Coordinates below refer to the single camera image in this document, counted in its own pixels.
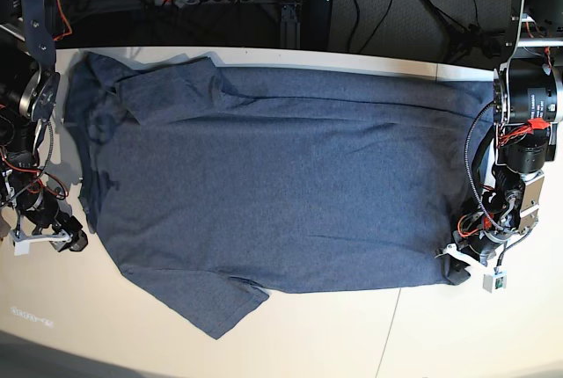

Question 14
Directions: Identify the grey object at table edge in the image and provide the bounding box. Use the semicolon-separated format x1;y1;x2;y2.
0;216;11;243

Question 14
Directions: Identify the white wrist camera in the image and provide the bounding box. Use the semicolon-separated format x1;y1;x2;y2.
482;270;508;294
12;238;31;256

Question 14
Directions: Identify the aluminium frame post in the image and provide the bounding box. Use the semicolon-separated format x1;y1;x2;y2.
278;0;303;50

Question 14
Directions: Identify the black tripod stand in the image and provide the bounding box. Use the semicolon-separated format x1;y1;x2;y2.
419;0;505;64

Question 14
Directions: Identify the white label sticker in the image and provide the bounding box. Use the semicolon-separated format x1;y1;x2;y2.
10;306;54;328

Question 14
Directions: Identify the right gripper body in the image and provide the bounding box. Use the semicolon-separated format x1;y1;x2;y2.
9;209;69;248

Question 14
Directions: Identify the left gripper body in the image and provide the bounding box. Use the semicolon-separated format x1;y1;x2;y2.
435;241;494;271

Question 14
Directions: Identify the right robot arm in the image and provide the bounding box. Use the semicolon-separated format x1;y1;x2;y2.
1;0;88;255

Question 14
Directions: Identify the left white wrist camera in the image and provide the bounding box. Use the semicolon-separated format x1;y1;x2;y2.
482;270;508;294

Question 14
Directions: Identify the black power adapter brick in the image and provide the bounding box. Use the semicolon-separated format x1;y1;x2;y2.
300;0;333;51

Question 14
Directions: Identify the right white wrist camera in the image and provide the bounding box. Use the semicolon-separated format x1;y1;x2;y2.
12;238;31;256

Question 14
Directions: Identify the blue heathered T-shirt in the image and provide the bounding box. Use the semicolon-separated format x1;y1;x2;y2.
64;53;493;338

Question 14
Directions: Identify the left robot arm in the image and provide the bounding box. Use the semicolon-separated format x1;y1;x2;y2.
436;0;562;292

